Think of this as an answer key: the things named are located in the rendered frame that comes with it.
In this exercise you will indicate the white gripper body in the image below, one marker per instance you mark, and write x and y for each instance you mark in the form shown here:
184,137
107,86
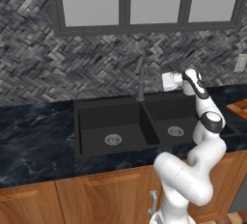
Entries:
168,81

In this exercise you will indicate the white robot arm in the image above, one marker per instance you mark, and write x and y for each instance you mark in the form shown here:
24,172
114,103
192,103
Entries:
188,176

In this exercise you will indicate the dark grey sink faucet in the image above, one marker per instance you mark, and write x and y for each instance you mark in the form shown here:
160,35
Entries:
140,86

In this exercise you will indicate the round metal sink drain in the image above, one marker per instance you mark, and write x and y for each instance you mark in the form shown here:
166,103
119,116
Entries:
113,139
175,131

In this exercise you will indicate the black double basin sink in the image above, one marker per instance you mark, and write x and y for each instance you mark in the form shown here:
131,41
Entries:
109,118

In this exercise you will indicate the wooden cutting board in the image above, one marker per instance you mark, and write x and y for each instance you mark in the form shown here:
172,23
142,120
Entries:
239,108

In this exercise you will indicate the dark grey framed window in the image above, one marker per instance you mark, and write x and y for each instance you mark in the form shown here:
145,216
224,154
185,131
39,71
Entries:
125,26

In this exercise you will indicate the wooden cupboard door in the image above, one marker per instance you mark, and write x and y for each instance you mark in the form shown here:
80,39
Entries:
106,202
230,176
25,210

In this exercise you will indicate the white wall outlet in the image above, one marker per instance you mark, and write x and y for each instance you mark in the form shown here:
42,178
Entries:
240,63

